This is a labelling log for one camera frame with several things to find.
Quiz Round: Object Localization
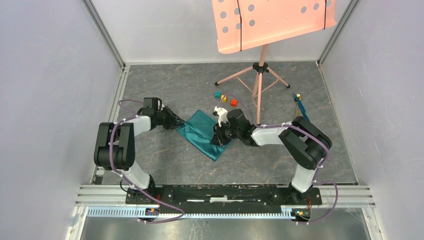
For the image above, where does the teal cloth napkin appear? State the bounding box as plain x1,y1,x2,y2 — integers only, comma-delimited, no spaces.
177,109,233,162

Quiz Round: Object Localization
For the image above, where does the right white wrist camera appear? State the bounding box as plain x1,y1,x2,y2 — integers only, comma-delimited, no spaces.
213,106,228,127

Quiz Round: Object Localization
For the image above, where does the teal cube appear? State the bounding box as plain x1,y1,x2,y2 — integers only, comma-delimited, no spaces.
214,91,221,99

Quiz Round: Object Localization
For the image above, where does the pink music stand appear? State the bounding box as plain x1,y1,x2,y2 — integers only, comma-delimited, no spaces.
212,0,337,123

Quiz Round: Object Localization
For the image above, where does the gold spoon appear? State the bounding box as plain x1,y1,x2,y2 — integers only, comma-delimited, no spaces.
294,93,302,116

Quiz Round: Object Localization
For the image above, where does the blue handled utensil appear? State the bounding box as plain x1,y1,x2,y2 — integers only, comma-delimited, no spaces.
299,100,310,122

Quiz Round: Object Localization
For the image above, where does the yellow cube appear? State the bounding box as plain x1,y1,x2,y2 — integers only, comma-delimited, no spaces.
220,95,227,103

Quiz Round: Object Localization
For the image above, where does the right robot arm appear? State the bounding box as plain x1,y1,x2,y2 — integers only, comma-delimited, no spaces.
210,106,333,204

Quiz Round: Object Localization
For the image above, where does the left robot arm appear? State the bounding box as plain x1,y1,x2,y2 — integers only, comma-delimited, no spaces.
93,97,185,204

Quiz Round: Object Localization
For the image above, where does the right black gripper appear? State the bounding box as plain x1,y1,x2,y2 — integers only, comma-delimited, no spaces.
210,120,241,147

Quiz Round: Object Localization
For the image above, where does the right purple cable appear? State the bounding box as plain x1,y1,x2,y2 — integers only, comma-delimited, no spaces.
220,93,339,225

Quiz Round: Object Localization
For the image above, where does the red cube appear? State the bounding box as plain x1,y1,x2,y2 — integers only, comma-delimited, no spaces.
230,99,238,108

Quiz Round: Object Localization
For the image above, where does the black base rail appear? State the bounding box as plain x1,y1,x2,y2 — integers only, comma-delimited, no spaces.
125,184,323,223

